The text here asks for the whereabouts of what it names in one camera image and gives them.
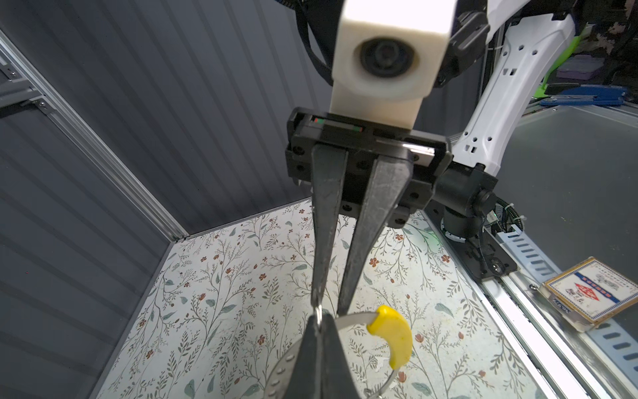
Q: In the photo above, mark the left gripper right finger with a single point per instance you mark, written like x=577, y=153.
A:
x=335, y=376

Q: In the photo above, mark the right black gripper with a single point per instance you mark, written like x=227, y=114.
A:
x=390, y=190

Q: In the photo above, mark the blue stapler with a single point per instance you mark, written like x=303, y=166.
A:
x=576, y=94

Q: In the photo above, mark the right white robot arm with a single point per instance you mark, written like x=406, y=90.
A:
x=536, y=34

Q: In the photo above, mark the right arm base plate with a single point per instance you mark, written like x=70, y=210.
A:
x=488, y=254

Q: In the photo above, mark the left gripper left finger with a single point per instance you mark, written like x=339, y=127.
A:
x=306, y=379

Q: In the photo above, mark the playing card box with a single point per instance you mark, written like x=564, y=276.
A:
x=589, y=293

